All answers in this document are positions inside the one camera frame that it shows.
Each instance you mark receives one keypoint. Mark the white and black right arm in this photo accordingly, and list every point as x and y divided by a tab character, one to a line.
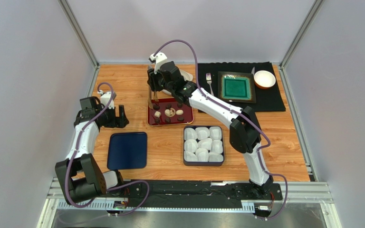
244	129

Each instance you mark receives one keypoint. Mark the dark blue box lid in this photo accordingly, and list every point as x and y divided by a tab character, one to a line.
127	151

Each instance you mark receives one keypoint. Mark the white paper cup six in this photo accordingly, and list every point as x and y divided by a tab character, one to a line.
190	157

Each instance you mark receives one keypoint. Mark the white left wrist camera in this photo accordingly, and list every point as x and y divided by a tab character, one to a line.
107	98

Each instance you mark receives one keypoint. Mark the white paper cup three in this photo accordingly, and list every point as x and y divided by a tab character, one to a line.
215	133

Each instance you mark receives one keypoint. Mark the green square ceramic plate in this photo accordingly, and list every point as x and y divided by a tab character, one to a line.
236	87

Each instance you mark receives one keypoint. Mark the white paper cup four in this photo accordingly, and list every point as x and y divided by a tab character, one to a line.
190	145

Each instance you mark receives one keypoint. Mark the dark chocolate front right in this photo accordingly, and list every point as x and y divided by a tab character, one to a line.
180	119

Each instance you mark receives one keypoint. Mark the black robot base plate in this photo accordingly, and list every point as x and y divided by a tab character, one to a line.
161	194

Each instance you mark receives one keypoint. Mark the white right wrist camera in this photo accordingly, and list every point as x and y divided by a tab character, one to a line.
158	59

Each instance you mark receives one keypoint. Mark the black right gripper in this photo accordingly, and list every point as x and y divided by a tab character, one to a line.
152	80

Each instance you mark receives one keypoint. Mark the translucent round lid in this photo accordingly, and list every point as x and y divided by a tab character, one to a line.
187	77

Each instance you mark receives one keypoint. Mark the dark blue chocolate box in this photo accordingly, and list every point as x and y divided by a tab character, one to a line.
214	159

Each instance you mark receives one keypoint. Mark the aluminium frame rail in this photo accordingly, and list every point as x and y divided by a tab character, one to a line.
293	192

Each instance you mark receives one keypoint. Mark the white paper cup seven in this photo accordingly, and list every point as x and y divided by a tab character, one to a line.
202	155

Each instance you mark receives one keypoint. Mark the stainless steel serving tongs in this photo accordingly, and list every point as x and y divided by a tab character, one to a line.
152	96

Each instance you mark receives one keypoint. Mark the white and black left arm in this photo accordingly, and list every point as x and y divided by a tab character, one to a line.
79	175

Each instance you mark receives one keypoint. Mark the white paper cup five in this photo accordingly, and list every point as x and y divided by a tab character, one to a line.
205	144

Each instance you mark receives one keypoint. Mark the silver fork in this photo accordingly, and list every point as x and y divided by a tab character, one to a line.
209	82

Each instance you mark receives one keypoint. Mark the white and orange bowl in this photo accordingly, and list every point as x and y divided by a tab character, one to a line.
264	79

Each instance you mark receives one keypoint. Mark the white cube chocolate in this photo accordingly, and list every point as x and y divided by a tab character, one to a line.
157	114

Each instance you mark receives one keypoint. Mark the white paper cup one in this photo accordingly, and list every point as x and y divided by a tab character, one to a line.
190	134

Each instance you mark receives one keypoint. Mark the oval white chocolate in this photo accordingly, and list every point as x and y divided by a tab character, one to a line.
179	112

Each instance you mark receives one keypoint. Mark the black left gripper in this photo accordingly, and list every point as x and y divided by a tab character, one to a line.
120	121

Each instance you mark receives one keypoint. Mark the white paper cup two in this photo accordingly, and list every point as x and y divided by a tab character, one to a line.
202	133

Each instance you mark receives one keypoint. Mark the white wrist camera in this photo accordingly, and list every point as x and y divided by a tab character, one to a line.
158	59
107	98

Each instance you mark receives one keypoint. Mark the red chocolate tray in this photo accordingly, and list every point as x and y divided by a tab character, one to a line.
162	102

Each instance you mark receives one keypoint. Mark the white paper cup eight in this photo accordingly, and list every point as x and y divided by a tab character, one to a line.
217	146

